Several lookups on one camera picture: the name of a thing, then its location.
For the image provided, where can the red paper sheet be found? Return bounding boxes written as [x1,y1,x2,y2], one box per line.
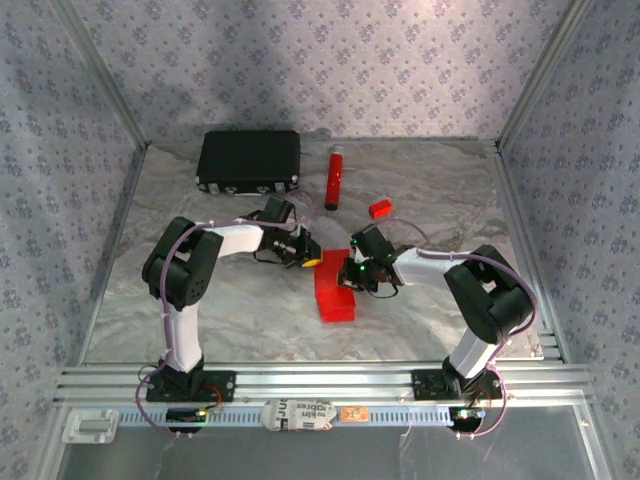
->
[313,247,359,324]

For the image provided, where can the red cylindrical tube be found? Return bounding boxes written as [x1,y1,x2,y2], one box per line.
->
[323,144,345,212]

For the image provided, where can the black hard case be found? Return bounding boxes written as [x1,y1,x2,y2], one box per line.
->
[195,130,302,197]

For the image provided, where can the small black controller board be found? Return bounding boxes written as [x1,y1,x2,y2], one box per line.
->
[165,407,209,432]
[448,406,485,432]

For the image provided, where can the aluminium mounting rail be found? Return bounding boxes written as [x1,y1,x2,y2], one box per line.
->
[53,363,596,407]

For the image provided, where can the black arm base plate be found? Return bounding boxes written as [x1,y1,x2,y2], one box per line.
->
[145,370,236,403]
[411,368,503,401]

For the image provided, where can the aluminium table edge rail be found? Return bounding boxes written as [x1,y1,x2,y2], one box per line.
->
[492,144,570,364]
[77,144,150,366]

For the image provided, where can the slotted grey cable duct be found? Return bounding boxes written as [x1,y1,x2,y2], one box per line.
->
[117,405,454,428]

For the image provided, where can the aluminium corner post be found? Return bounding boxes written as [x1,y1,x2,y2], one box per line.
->
[52,0,150,150]
[494,0,594,151]

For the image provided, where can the white plastic bracket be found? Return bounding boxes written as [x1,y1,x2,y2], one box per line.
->
[61,408,120,445]

